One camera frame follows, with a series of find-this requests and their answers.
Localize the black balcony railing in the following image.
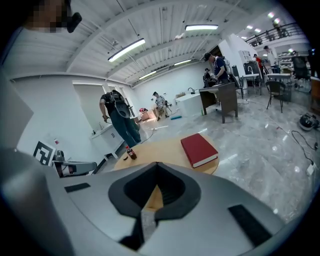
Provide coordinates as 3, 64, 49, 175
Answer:
245, 22, 305, 48

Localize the white table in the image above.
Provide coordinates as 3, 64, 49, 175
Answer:
266, 72, 293, 87

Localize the wooden coffee table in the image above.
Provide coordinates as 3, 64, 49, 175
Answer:
113, 134, 221, 213

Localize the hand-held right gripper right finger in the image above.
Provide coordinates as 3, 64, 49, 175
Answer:
138, 161, 287, 256

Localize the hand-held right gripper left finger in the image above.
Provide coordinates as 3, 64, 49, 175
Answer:
0, 147, 159, 256

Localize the black cable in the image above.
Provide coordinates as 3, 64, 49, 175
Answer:
290, 129, 319, 166

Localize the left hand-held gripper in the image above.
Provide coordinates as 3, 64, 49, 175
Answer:
33, 140, 98, 179

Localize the white sink cabinet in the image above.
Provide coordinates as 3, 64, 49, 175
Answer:
89, 122, 126, 161

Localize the long ceiling lamp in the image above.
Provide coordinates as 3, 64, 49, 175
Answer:
107, 37, 147, 64
184, 23, 219, 32
138, 70, 158, 81
173, 58, 193, 67

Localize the dark soda bottle red cap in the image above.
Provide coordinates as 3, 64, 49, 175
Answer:
124, 146, 138, 161

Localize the person's white shirt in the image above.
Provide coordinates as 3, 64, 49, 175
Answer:
6, 26, 76, 79

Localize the dark wooden vanity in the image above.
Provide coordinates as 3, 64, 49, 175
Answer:
198, 81, 240, 125

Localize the brown wooden cabinet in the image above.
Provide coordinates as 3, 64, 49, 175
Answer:
309, 76, 320, 115

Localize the red hardcover book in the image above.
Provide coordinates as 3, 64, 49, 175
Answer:
180, 133, 220, 169

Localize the black metal chair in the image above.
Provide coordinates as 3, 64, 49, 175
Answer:
264, 80, 287, 114

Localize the black backpack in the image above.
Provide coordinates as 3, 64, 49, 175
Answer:
111, 90, 132, 119

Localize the black head-worn camera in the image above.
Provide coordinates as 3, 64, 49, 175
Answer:
66, 11, 83, 34

